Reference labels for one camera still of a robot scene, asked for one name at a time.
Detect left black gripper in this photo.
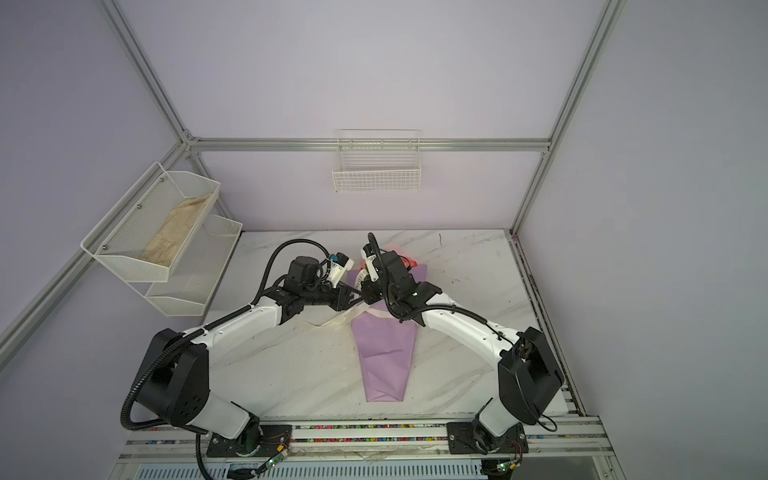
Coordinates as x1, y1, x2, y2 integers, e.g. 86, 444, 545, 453
303, 281, 364, 311

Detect white ribbon string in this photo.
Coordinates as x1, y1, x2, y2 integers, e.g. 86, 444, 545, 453
305, 299, 397, 328

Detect pink purple wrapping paper sheet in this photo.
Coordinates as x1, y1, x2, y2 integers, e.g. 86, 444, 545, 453
350, 300, 420, 402

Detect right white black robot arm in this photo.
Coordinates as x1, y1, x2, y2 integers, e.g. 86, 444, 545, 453
360, 244, 564, 449

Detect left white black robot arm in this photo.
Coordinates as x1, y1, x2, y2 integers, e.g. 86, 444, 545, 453
119, 241, 362, 450

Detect white mesh lower shelf basket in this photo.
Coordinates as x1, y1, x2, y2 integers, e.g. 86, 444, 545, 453
142, 214, 242, 317

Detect white mesh shelf basket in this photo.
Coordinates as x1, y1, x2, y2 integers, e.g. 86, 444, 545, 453
142, 214, 242, 317
80, 163, 220, 283

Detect beige cloth in basket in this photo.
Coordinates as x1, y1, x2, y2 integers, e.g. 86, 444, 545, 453
140, 195, 211, 267

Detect white mesh upper shelf basket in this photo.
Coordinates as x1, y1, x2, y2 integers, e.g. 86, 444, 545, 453
80, 163, 220, 283

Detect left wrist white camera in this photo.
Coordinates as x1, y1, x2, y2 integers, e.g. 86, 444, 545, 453
326, 252, 354, 288

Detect wrist white camera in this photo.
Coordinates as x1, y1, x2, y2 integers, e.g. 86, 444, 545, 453
326, 252, 354, 288
361, 242, 380, 283

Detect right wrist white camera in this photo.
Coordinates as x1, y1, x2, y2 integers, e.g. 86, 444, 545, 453
361, 242, 380, 283

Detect white wire wall basket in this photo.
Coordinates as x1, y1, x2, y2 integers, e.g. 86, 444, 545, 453
332, 129, 422, 194

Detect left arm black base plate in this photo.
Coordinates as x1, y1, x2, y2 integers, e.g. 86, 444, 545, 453
206, 424, 293, 458

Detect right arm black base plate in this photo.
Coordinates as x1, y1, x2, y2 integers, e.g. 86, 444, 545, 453
446, 421, 529, 455

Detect aluminium front rail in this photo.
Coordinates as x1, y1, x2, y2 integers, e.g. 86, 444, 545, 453
118, 416, 615, 463

